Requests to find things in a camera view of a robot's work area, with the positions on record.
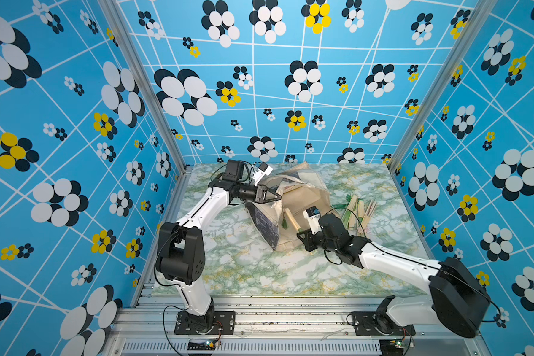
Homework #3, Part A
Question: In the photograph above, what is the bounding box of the circuit board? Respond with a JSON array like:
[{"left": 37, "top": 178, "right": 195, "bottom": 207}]
[
  {"left": 380, "top": 340, "right": 405, "bottom": 356},
  {"left": 187, "top": 340, "right": 217, "bottom": 352}
]

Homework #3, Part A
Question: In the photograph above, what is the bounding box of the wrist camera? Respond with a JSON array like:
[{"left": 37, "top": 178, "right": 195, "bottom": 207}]
[
  {"left": 252, "top": 163, "right": 273, "bottom": 186},
  {"left": 303, "top": 206, "right": 321, "bottom": 234}
]

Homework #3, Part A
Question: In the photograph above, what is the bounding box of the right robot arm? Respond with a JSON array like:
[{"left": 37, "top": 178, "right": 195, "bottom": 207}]
[{"left": 297, "top": 207, "right": 492, "bottom": 338}]

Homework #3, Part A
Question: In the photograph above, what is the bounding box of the left aluminium corner post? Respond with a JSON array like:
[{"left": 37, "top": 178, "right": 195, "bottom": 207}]
[{"left": 99, "top": 0, "right": 186, "bottom": 177}]

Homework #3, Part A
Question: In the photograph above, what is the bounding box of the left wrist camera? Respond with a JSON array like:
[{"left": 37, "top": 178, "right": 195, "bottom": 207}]
[{"left": 252, "top": 163, "right": 273, "bottom": 186}]

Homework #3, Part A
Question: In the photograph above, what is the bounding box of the aluminium corner post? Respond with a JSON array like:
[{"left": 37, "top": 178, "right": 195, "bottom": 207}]
[
  {"left": 99, "top": 0, "right": 186, "bottom": 177},
  {"left": 388, "top": 0, "right": 498, "bottom": 176}
]

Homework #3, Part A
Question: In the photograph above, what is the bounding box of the beige canvas tote bag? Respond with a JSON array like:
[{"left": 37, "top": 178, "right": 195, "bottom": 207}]
[{"left": 245, "top": 163, "right": 332, "bottom": 252}]

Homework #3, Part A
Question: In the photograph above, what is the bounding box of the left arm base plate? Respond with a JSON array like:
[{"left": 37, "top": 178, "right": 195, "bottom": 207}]
[{"left": 174, "top": 311, "right": 236, "bottom": 335}]

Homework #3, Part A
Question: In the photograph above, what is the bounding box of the left circuit board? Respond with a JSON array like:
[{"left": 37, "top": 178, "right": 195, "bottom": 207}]
[{"left": 187, "top": 340, "right": 217, "bottom": 352}]

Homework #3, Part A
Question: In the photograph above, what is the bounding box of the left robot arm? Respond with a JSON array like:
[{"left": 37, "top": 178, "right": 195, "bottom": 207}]
[{"left": 154, "top": 160, "right": 281, "bottom": 333}]

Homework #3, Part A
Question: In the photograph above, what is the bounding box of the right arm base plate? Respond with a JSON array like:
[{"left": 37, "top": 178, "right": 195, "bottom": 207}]
[{"left": 347, "top": 311, "right": 416, "bottom": 338}]

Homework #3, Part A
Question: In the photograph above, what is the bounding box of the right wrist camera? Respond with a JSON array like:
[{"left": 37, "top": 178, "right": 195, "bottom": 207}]
[{"left": 303, "top": 206, "right": 321, "bottom": 234}]

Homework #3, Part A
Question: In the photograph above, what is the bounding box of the aluminium frame rail base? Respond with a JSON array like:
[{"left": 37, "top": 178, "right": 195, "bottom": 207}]
[{"left": 103, "top": 295, "right": 490, "bottom": 355}]

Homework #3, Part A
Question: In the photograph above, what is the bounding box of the right circuit board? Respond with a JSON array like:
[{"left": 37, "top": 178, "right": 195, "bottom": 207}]
[{"left": 380, "top": 340, "right": 405, "bottom": 356}]

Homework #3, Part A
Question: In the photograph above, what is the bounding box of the right aluminium corner post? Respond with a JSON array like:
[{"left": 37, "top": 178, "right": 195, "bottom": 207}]
[{"left": 388, "top": 0, "right": 498, "bottom": 176}]

